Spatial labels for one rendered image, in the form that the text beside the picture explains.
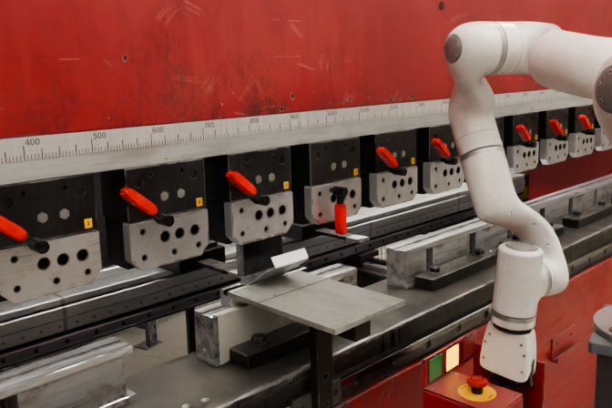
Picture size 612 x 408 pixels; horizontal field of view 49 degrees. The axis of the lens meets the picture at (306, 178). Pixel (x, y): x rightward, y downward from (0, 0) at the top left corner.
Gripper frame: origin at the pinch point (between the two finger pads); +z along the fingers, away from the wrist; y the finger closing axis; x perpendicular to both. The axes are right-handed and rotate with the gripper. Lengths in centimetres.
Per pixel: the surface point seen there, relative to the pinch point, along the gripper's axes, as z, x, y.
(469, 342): -7.4, 1.4, -9.6
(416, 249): -19.9, 12.2, -31.5
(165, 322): 95, 85, -242
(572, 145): -37, 95, -30
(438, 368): -5.9, -10.5, -9.5
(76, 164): -51, -72, -35
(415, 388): 4.4, -4.8, -17.9
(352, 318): -25.4, -38.7, -9.4
